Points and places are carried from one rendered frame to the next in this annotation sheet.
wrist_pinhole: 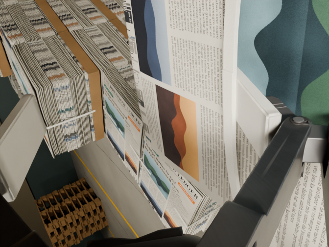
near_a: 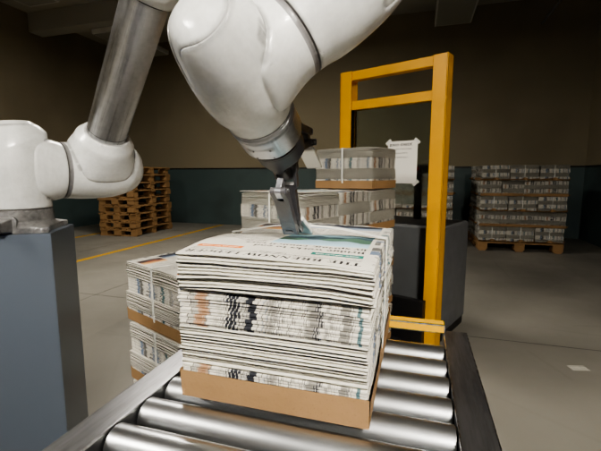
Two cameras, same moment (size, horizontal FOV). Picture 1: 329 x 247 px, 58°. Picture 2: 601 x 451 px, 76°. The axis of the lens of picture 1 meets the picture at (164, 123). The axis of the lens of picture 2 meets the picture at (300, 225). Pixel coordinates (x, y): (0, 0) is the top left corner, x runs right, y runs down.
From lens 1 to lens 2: 0.55 m
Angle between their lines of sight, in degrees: 24
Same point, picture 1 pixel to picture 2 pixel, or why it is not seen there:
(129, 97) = not seen: hidden behind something
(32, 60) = (325, 201)
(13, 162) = (307, 153)
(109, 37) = not seen: hidden behind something
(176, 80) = not seen: hidden behind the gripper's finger
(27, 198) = (173, 162)
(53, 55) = (323, 218)
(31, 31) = (345, 210)
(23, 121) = (315, 161)
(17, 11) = (363, 208)
